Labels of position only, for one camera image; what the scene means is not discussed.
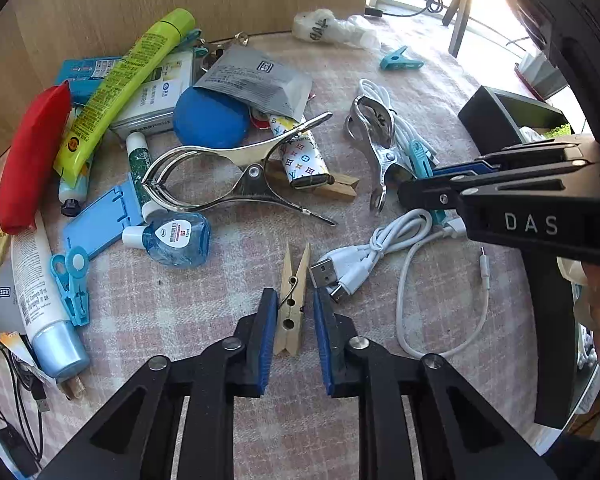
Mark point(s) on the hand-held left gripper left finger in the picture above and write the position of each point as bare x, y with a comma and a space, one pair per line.
269, 345

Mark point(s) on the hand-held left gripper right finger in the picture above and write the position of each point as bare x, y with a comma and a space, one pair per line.
322, 345

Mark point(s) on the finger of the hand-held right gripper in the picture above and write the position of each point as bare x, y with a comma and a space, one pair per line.
460, 170
430, 195

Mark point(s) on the wooden clothespin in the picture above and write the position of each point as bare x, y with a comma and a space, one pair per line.
340, 187
290, 330

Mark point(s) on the teal clothespin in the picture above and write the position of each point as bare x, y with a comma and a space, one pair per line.
75, 300
422, 157
395, 60

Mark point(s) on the black tray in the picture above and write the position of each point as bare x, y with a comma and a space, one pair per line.
550, 335

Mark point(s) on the small metal clamp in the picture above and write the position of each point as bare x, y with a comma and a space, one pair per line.
375, 130

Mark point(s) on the yellow-green mesh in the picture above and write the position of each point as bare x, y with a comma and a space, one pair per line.
560, 129

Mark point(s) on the grey planter box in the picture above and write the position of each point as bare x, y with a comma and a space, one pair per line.
545, 77

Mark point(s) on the patterned lighter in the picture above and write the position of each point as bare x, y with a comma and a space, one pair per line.
302, 160

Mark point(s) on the blue eye drop bottle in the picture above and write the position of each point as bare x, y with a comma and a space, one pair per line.
175, 240

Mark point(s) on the cotton swab pack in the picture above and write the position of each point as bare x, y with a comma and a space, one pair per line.
587, 355

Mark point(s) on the black tripod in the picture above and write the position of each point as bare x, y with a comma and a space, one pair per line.
462, 20

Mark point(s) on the large metal clamp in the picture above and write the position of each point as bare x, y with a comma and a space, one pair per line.
240, 180

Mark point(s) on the white wad in plastic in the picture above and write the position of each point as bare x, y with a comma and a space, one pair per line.
312, 25

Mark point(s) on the blue phone stand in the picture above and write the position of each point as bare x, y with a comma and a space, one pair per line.
100, 220

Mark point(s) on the white green glue stick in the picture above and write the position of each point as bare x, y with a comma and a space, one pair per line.
139, 160

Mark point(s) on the white lotion tube blue cap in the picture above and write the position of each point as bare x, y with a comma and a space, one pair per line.
40, 300

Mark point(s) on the blue round pouch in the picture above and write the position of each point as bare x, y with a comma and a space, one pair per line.
205, 120

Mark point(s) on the small tube black cap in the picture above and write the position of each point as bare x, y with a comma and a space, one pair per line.
75, 190

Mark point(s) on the orange white snack sachet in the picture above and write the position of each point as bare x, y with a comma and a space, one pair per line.
15, 347

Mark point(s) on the bunch of keys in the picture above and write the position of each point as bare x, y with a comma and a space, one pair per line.
212, 52

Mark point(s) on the white flat tin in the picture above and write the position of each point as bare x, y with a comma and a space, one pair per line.
155, 100

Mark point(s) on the black power box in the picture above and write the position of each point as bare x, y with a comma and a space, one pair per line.
15, 452

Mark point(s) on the green tube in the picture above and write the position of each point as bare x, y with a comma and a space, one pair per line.
120, 85

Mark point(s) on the red cloth pouch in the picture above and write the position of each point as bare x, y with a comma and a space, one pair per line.
30, 160

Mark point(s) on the blue packet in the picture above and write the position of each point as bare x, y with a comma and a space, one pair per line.
80, 72

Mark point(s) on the wooden back panel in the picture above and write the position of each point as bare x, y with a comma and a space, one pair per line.
130, 0

